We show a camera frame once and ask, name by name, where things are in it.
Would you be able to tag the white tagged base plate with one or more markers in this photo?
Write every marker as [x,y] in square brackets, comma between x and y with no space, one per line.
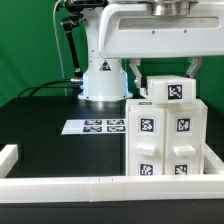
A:
[93,126]

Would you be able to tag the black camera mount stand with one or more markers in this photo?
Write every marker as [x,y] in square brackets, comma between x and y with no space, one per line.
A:
[71,36]

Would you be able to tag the white cabinet body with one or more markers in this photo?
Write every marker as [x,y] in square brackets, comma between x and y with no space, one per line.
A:
[165,139]

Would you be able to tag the white U-shaped workspace frame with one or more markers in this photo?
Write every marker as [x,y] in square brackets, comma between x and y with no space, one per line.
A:
[209,185]

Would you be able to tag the white cabinet top block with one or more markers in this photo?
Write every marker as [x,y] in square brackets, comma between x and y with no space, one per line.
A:
[167,89]

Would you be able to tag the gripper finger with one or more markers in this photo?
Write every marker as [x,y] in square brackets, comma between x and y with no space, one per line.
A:
[140,80]
[195,64]

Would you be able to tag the white door panel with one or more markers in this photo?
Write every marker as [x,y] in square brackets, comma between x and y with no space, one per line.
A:
[184,138]
[144,140]

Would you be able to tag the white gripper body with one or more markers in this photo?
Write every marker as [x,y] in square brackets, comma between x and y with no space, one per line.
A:
[145,29]

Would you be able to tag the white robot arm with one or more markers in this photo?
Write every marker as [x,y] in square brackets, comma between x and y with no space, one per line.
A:
[103,81]

